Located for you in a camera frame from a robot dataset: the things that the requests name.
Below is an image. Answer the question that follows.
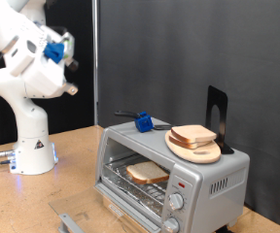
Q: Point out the metal spatula with blue block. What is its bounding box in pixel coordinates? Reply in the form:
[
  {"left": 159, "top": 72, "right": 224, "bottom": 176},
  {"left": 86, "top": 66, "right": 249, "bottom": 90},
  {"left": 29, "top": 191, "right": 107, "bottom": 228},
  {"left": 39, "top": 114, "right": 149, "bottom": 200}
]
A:
[{"left": 114, "top": 110, "right": 180, "bottom": 134}]

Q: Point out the glass oven door with handle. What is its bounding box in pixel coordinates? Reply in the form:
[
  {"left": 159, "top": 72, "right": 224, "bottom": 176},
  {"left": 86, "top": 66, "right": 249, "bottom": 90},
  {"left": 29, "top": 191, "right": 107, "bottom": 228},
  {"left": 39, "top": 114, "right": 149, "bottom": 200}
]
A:
[{"left": 48, "top": 185, "right": 162, "bottom": 233}]

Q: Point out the metal wire oven rack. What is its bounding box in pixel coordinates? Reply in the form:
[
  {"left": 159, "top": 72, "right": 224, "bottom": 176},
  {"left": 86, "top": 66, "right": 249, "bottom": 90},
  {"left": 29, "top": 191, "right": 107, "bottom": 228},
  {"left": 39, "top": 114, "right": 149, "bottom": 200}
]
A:
[{"left": 102, "top": 153, "right": 171, "bottom": 216}]

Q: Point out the round wooden cutting board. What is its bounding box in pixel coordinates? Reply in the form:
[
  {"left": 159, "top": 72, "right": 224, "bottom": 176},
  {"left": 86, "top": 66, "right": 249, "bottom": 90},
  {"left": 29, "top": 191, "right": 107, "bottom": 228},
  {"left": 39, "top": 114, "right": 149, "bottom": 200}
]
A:
[{"left": 164, "top": 130, "right": 223, "bottom": 164}]

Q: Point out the silver oven knob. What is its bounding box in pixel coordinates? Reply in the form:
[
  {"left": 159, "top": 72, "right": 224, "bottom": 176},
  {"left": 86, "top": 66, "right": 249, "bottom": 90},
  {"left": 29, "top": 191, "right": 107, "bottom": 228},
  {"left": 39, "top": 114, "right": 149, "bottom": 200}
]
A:
[
  {"left": 161, "top": 216, "right": 181, "bottom": 233},
  {"left": 167, "top": 192, "right": 186, "bottom": 212}
]

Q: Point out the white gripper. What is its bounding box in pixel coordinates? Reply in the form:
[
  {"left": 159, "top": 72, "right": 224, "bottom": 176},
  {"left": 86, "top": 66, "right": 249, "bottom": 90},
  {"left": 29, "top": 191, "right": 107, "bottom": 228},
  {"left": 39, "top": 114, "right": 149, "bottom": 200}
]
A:
[{"left": 2, "top": 32, "right": 80, "bottom": 100}]

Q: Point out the silver toaster oven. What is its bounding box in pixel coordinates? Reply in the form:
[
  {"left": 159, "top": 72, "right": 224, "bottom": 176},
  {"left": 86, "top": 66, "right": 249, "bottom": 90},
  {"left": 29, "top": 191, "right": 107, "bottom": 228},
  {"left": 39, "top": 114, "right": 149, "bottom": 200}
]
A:
[{"left": 94, "top": 116, "right": 251, "bottom": 233}]

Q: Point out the black metal bookend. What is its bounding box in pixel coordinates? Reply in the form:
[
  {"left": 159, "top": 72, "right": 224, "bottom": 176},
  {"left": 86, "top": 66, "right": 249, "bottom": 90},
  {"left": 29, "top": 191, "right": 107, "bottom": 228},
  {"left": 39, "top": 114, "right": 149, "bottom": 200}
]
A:
[{"left": 205, "top": 84, "right": 235, "bottom": 155}]

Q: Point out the black backdrop curtain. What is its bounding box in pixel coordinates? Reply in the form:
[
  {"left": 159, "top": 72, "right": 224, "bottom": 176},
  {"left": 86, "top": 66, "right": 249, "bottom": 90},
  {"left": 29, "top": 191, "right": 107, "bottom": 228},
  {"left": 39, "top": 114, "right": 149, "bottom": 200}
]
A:
[{"left": 0, "top": 0, "right": 95, "bottom": 149}]

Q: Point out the vertical metal pole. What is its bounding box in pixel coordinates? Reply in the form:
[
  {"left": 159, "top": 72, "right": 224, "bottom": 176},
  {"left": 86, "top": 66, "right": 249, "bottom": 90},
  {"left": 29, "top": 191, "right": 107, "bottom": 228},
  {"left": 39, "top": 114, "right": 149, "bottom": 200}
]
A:
[{"left": 91, "top": 0, "right": 99, "bottom": 126}]

